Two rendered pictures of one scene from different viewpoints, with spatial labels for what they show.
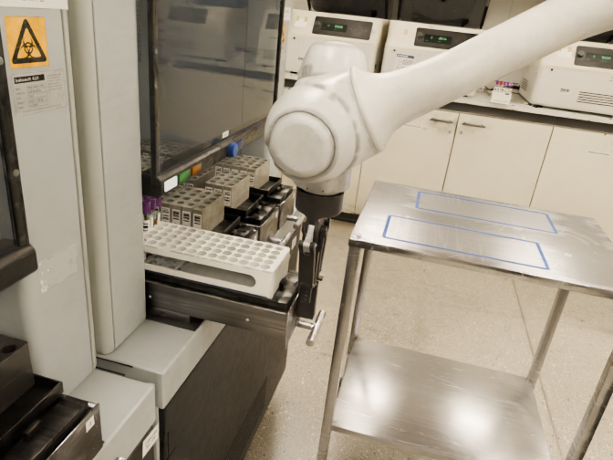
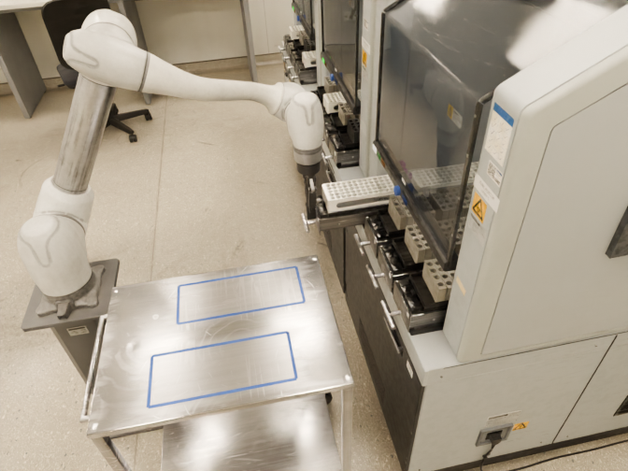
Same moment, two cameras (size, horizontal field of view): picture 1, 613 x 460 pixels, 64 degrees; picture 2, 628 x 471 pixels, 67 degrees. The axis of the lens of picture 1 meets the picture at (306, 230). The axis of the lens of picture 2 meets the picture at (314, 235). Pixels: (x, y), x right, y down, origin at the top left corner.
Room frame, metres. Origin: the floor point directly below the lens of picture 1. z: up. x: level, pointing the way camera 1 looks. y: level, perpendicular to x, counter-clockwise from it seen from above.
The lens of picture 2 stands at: (1.95, -0.48, 1.80)
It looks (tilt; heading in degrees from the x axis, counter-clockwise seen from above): 41 degrees down; 159
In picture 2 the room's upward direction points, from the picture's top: 3 degrees counter-clockwise
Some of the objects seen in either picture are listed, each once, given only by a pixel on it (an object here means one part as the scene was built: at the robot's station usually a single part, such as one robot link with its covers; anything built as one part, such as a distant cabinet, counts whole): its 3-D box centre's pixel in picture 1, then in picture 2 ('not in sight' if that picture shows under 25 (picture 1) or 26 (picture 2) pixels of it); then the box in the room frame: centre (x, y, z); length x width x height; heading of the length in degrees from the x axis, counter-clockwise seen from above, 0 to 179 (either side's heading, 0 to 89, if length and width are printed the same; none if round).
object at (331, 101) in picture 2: not in sight; (356, 101); (0.11, 0.48, 0.83); 0.30 x 0.10 x 0.06; 78
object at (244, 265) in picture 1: (201, 257); (366, 193); (0.77, 0.18, 0.83); 0.30 x 0.10 x 0.06; 78
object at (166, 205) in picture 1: (179, 208); not in sight; (0.95, 0.27, 0.85); 0.12 x 0.02 x 0.06; 168
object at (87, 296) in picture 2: not in sight; (68, 289); (0.68, -0.82, 0.73); 0.22 x 0.18 x 0.06; 168
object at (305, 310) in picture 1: (306, 299); not in sight; (0.73, -0.01, 0.80); 0.03 x 0.01 x 0.07; 78
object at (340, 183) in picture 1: (322, 170); (307, 151); (0.73, -0.01, 1.03); 0.09 x 0.09 x 0.06
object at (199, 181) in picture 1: (201, 185); not in sight; (1.10, 0.26, 0.85); 0.12 x 0.02 x 0.06; 168
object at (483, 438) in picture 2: not in sight; (494, 437); (1.47, 0.29, 0.29); 0.11 x 0.03 x 0.10; 78
